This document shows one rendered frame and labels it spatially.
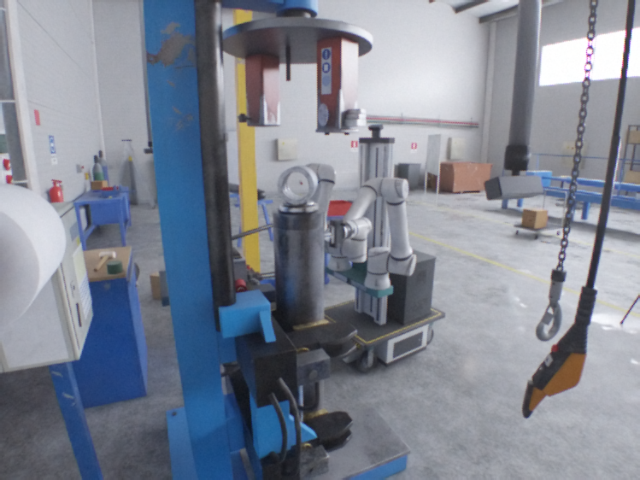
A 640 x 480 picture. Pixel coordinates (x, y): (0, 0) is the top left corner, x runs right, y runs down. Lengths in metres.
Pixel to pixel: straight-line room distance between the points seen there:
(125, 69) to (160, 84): 10.97
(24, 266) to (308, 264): 0.98
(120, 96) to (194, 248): 10.95
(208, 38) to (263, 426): 1.31
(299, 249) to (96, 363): 1.85
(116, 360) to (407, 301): 2.17
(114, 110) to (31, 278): 11.42
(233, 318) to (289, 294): 0.30
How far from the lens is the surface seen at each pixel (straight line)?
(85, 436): 1.54
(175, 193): 1.34
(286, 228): 1.44
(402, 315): 3.06
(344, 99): 1.33
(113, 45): 12.45
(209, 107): 1.23
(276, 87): 1.63
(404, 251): 2.51
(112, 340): 2.80
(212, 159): 1.23
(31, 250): 0.83
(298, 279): 1.49
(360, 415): 2.43
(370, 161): 2.92
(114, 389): 3.00
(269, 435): 1.50
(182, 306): 1.45
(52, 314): 1.15
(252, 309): 1.34
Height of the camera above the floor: 1.74
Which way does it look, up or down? 15 degrees down
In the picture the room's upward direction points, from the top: straight up
